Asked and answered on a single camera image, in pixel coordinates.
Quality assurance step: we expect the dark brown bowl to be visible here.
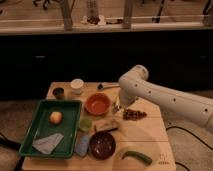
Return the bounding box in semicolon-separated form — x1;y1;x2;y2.
89;132;116;160

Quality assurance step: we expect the light blue cloth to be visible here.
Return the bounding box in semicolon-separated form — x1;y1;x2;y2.
32;133;64;154

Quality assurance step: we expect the small green cup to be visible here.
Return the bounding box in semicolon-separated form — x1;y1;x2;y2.
79;117;92;132

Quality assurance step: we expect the blue sponge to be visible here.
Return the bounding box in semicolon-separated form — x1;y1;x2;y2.
74;134;90;157

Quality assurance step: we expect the yellow apple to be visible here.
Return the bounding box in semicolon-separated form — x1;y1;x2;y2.
49;111;63;125

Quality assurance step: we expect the green plastic tray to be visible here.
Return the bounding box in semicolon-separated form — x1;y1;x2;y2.
19;99;82;158

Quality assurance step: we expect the white cup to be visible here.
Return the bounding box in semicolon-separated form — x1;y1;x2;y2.
70;78;84;95

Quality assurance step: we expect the red bowl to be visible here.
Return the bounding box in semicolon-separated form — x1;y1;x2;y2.
85;93;111;116

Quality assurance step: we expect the black cable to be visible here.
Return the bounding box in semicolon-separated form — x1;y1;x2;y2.
165;125;213;151

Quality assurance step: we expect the wooden brush block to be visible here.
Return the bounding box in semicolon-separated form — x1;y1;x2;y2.
95;120;119;132

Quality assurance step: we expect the dark small cup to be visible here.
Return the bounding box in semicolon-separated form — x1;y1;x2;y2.
53;87;65;99

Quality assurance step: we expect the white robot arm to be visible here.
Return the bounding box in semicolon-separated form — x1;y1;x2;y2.
118;65;213;133

